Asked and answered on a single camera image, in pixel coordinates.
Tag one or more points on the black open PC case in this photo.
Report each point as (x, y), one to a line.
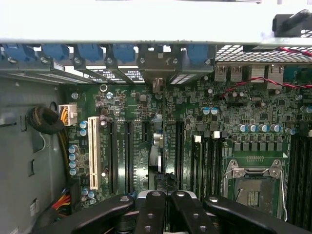
(14, 68)

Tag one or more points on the white power connector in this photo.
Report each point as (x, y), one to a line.
(72, 114)

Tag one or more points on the blue card retention clip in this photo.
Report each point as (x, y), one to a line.
(56, 51)
(17, 52)
(124, 52)
(197, 53)
(89, 52)

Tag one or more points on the metal network port block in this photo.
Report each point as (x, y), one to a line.
(275, 80)

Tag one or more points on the black RAM slot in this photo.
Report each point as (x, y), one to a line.
(196, 170)
(206, 170)
(213, 165)
(220, 165)

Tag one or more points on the CPU socket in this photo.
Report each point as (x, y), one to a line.
(253, 195)

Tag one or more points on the metal locking lever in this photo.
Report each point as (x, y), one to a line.
(282, 190)

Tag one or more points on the white PCI expansion slot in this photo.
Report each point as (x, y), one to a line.
(93, 151)

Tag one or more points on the long expansion slot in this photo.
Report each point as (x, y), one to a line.
(112, 158)
(180, 151)
(128, 158)

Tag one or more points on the metal USB port block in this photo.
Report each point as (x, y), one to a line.
(221, 73)
(236, 73)

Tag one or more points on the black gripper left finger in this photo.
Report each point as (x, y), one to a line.
(151, 212)

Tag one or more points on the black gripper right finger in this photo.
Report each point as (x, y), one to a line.
(192, 217)

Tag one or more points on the green motherboard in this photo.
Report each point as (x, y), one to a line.
(195, 107)

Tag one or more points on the short expansion slot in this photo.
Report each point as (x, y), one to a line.
(146, 131)

